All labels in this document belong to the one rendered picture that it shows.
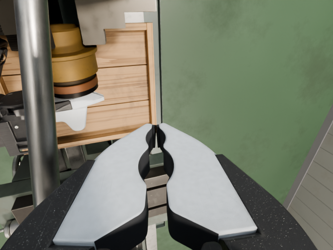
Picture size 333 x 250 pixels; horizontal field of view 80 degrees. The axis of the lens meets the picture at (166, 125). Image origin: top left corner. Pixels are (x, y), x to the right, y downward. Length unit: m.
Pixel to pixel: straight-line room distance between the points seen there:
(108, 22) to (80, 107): 0.13
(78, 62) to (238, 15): 1.52
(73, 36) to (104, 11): 0.05
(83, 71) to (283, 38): 1.87
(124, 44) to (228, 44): 1.26
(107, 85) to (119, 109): 0.08
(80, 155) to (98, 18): 0.46
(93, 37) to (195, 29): 1.29
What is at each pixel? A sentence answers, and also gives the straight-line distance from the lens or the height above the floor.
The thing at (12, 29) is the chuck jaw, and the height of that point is 1.16.
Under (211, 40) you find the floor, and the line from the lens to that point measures 1.64.
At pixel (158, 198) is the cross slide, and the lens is 0.70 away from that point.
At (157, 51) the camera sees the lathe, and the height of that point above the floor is 0.54.
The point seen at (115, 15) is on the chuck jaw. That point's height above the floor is 1.11.
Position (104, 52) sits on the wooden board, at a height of 0.89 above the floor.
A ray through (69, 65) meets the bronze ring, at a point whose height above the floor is 1.12.
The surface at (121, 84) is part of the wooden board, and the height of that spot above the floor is 0.89.
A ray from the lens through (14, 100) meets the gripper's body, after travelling 0.37.
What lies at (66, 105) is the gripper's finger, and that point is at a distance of 0.34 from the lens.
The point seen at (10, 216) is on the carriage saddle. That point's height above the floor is 0.93.
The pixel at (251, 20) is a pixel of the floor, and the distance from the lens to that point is 1.81.
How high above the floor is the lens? 1.42
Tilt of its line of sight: 57 degrees down
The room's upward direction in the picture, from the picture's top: 146 degrees clockwise
